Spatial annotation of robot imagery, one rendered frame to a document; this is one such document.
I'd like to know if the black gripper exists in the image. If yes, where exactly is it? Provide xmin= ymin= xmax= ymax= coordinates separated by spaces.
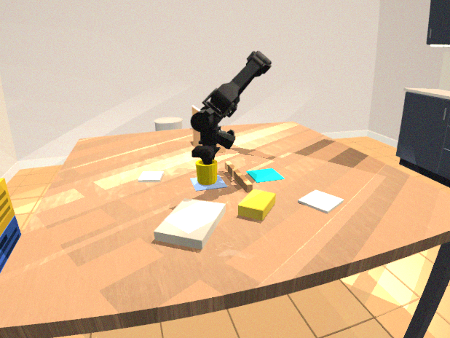
xmin=192 ymin=125 xmax=221 ymax=165

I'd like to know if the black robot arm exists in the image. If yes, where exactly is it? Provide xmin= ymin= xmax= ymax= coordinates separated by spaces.
xmin=190 ymin=50 xmax=272 ymax=149

